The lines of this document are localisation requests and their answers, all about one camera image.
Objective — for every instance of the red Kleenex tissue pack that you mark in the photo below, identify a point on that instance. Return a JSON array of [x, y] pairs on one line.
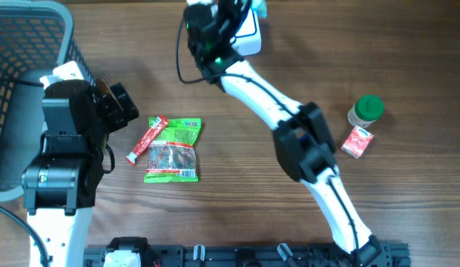
[[357, 142]]

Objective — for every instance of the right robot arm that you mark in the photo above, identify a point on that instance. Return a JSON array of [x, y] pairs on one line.
[[303, 143]]

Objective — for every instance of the green lid jar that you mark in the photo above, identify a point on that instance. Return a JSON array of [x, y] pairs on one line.
[[365, 111]]

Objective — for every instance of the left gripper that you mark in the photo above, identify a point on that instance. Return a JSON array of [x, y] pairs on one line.
[[109, 104]]

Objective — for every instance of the mint green wipes pack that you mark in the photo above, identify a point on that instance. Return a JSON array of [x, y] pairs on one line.
[[259, 6]]

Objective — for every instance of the white barcode scanner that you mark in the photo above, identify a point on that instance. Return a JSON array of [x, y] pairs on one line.
[[247, 40]]

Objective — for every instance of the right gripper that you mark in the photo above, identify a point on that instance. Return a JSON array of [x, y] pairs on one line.
[[234, 10]]

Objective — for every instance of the grey plastic mesh basket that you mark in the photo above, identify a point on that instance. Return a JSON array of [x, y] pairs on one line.
[[35, 38]]

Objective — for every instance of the clear gummy candy bag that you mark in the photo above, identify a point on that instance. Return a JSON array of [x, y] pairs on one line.
[[171, 162]]

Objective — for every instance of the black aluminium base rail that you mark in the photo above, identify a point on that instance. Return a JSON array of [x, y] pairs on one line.
[[313, 255]]

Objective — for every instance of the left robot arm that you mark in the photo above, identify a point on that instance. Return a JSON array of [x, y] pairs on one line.
[[60, 182]]

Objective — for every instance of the red candy bar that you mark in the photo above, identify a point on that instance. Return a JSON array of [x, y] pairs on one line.
[[157, 126]]

